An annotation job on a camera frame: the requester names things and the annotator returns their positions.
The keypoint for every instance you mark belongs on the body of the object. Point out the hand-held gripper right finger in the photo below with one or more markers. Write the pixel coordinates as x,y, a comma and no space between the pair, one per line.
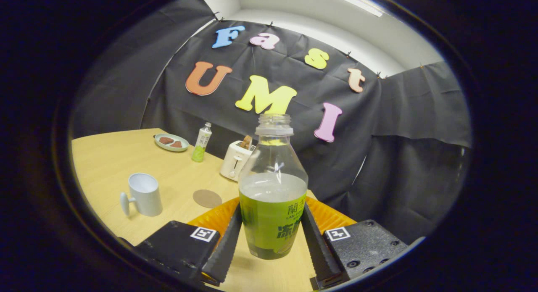
319,250

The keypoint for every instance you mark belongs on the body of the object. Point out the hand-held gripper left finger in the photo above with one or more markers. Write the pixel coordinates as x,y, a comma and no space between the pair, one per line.
225,250

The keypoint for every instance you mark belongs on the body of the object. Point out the brown round coaster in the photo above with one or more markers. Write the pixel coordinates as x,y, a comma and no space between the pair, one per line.
207,198

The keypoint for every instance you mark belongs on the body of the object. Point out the green label juice bottle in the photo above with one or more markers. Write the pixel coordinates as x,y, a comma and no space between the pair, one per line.
272,216

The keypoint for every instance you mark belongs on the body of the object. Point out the white cup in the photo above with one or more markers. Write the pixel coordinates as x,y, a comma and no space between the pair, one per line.
147,197

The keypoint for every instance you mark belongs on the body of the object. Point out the slim white green bottle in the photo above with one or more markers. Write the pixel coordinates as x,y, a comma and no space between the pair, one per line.
201,143

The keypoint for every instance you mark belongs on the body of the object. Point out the white toaster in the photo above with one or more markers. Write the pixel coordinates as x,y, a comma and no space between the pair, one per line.
234,164

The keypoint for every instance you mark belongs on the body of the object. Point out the bread slice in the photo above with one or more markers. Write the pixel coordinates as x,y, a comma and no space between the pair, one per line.
246,141

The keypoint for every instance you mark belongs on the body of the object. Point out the brown meat piece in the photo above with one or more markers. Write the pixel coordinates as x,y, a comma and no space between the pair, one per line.
176,144
166,140

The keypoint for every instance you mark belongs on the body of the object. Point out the pale green plate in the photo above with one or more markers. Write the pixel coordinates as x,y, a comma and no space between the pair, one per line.
162,146

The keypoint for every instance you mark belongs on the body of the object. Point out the wooden table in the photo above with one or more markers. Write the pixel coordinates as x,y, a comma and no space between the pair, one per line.
113,157

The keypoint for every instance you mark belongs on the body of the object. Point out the ceiling light panel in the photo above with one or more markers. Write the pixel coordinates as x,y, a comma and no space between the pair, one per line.
353,2

